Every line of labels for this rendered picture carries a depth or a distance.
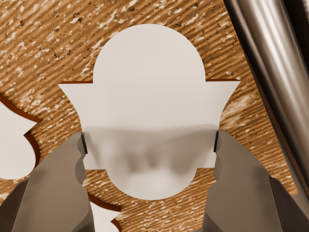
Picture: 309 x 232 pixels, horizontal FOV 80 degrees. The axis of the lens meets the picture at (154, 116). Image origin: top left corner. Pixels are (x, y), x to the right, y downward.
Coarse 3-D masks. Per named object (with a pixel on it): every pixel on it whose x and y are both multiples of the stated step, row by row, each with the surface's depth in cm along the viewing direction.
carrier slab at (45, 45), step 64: (0, 0) 14; (64, 0) 14; (128, 0) 14; (192, 0) 14; (0, 64) 16; (64, 64) 16; (64, 128) 19; (256, 128) 18; (0, 192) 23; (192, 192) 22
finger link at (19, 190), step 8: (24, 184) 8; (16, 192) 8; (8, 200) 8; (16, 200) 8; (0, 208) 7; (8, 208) 7; (16, 208) 7; (0, 216) 7; (8, 216) 7; (0, 224) 7; (8, 224) 7
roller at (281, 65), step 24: (240, 0) 16; (264, 0) 15; (240, 24) 17; (264, 24) 16; (288, 24) 16; (264, 48) 17; (288, 48) 17; (264, 72) 19; (288, 72) 18; (288, 96) 19; (288, 120) 20; (288, 144) 23
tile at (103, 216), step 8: (96, 200) 22; (96, 208) 22; (104, 208) 22; (112, 208) 22; (120, 208) 23; (96, 216) 23; (104, 216) 23; (112, 216) 23; (96, 224) 23; (104, 224) 23; (112, 224) 23
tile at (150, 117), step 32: (128, 32) 11; (160, 32) 11; (96, 64) 11; (128, 64) 11; (160, 64) 11; (192, 64) 11; (96, 96) 12; (128, 96) 12; (160, 96) 12; (192, 96) 12; (224, 96) 12; (96, 128) 13; (128, 128) 13; (160, 128) 13; (192, 128) 13; (96, 160) 14; (128, 160) 14; (160, 160) 14; (192, 160) 14; (128, 192) 16; (160, 192) 16
